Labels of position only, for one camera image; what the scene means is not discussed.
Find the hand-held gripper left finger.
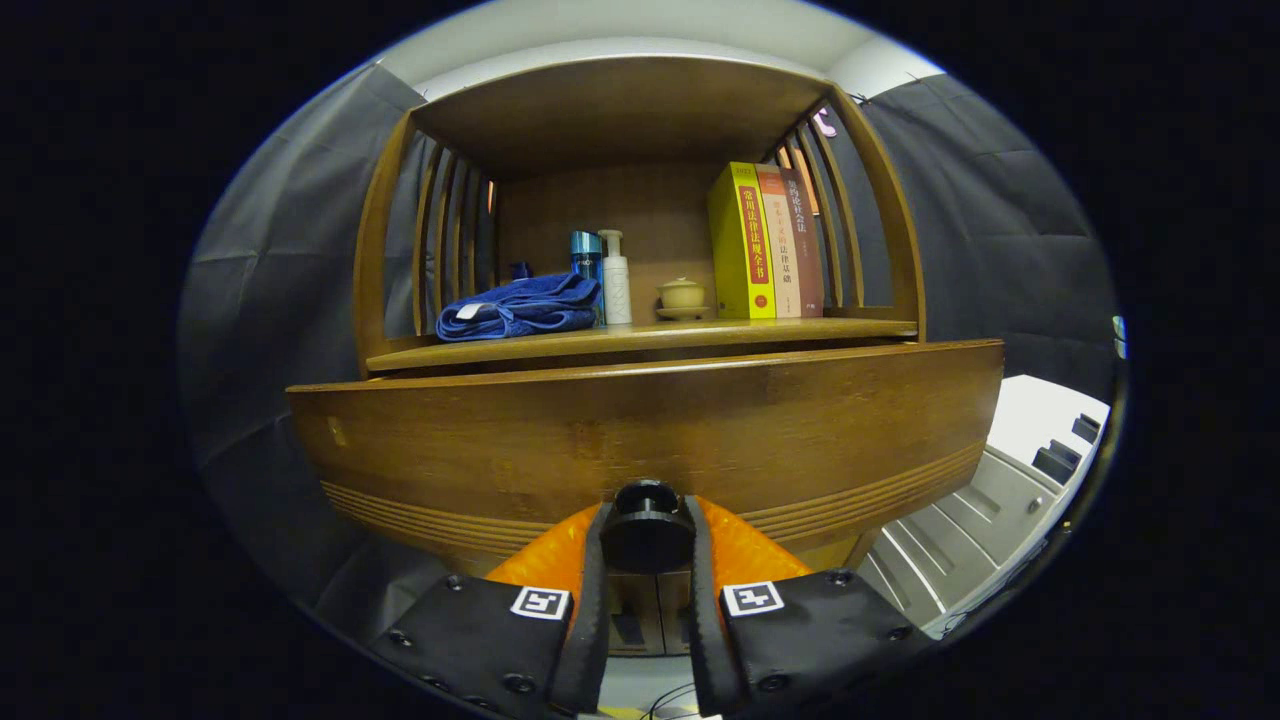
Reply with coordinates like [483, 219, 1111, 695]
[368, 500, 613, 716]

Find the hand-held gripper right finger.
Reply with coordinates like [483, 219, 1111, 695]
[685, 495, 936, 716]

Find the wooden drawer with black knob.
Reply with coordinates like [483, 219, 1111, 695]
[287, 338, 1005, 576]

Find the wooden cabinet door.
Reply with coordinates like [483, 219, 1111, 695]
[650, 573, 691, 657]
[608, 573, 652, 657]

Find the white drawer unit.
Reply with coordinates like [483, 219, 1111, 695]
[860, 375, 1111, 636]

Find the wooden countertop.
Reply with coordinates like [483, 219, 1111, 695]
[366, 318, 919, 373]

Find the wooden cabinet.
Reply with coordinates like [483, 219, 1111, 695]
[352, 55, 926, 661]

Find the folded blue towel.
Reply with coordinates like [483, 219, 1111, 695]
[436, 272, 604, 343]

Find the beige lidded teacup with saucer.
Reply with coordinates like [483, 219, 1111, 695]
[656, 277, 711, 322]

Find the white pump bottle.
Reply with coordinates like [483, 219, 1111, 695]
[598, 229, 633, 326]

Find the brown book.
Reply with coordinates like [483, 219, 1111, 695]
[780, 167, 826, 318]

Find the cream and orange book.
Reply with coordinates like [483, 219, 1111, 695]
[755, 164, 803, 319]

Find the teal blue bottle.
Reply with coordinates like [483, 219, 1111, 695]
[570, 230, 605, 323]

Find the yellow book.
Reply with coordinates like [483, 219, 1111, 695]
[707, 162, 778, 321]

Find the thin black cable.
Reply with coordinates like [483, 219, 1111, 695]
[640, 683, 701, 720]

